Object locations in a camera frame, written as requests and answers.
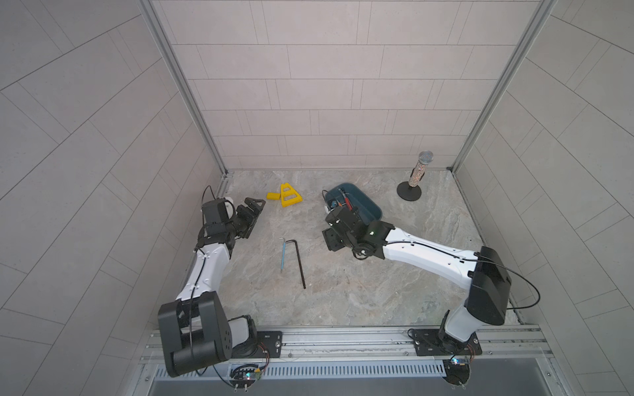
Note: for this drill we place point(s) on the left circuit board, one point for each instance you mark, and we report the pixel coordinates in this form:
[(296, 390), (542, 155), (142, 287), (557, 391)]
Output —
[(243, 377)]

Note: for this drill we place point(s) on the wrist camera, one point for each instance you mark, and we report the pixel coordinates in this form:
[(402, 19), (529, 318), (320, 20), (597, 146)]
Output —
[(344, 222), (218, 211)]

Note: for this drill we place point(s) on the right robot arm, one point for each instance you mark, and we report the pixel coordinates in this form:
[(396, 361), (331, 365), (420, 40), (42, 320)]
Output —
[(482, 274)]

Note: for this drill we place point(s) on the yellow rectangular block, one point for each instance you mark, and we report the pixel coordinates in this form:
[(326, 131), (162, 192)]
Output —
[(273, 196)]

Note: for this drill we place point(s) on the circuit board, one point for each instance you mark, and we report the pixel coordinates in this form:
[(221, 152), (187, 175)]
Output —
[(243, 377), (457, 373)]

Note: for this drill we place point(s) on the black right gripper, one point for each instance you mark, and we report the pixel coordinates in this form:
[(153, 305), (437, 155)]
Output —
[(334, 227)]

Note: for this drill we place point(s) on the teal storage box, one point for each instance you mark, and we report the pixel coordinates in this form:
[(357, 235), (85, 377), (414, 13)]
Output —
[(367, 208)]

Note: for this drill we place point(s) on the red handled hex key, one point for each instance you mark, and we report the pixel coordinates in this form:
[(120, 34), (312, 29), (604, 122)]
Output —
[(347, 202)]

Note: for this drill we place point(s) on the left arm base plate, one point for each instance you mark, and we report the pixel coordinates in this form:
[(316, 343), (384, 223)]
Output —
[(266, 343)]

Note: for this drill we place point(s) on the glitter microphone on stand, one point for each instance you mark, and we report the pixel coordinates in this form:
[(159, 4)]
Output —
[(410, 190)]

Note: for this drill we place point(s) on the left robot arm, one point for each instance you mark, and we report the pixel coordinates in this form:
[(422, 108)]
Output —
[(194, 329)]

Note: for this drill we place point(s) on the aluminium mounting rail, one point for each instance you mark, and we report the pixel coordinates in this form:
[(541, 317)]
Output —
[(398, 343)]

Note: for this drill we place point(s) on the right circuit board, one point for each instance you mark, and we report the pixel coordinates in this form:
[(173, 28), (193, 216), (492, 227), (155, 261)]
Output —
[(457, 373)]

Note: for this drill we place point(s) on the small black hex key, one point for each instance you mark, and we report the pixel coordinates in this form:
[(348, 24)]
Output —
[(302, 275)]

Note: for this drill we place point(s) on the blue handled hex key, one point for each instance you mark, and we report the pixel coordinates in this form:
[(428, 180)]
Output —
[(283, 255)]

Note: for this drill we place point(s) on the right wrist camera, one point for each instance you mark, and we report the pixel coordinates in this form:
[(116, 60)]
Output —
[(344, 222)]

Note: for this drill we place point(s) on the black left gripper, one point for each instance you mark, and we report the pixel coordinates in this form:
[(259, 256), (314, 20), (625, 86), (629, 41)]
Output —
[(248, 219)]

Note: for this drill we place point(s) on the yellow triangular frame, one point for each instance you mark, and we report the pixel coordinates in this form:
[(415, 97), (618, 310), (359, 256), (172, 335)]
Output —
[(289, 196)]

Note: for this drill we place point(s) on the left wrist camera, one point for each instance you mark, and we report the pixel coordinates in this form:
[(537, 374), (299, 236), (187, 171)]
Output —
[(218, 211)]

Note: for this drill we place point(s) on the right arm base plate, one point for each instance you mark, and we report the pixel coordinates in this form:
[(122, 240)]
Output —
[(433, 342)]

